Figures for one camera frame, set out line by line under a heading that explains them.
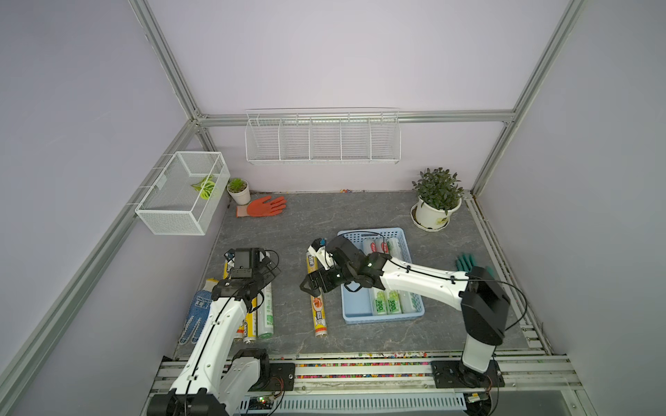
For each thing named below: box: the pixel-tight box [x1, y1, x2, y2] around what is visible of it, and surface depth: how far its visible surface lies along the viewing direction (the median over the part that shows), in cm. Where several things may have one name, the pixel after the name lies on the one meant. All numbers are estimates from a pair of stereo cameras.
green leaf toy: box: [190, 174, 216, 201], surface depth 84 cm
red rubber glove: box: [235, 195, 288, 218], surface depth 118 cm
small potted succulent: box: [227, 177, 251, 206], surface depth 114 cm
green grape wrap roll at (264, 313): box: [256, 282, 274, 338], surface depth 82 cm
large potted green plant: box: [410, 167, 464, 232], surface depth 101 cm
